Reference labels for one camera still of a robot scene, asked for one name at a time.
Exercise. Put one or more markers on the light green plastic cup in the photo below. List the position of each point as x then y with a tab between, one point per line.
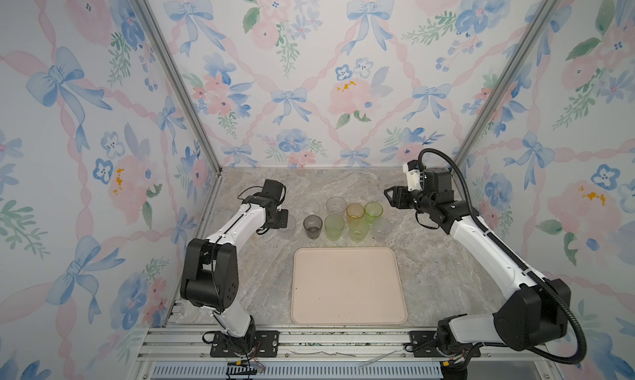
358	229
334	226

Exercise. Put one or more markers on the clear plastic cup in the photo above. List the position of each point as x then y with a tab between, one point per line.
336	205
394	217
381	229
311	207
288	232

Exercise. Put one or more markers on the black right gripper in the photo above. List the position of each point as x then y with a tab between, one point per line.
398	196

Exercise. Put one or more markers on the aluminium corner post left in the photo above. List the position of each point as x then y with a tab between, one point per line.
169	66

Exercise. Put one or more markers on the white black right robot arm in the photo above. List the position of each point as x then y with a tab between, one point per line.
534	311

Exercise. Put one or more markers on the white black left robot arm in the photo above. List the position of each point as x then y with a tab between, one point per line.
210	277

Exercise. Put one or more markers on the beige plastic tray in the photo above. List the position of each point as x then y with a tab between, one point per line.
347	286

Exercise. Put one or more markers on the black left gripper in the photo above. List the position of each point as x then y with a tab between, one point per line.
283	223

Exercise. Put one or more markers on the aluminium corner post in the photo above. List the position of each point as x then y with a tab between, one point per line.
169	66
530	38

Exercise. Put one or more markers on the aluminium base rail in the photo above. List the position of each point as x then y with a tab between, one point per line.
180	352

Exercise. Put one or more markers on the grey smoked plastic cup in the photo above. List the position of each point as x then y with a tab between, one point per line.
313	226

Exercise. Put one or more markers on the aluminium corner post right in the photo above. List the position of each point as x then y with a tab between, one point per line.
530	38

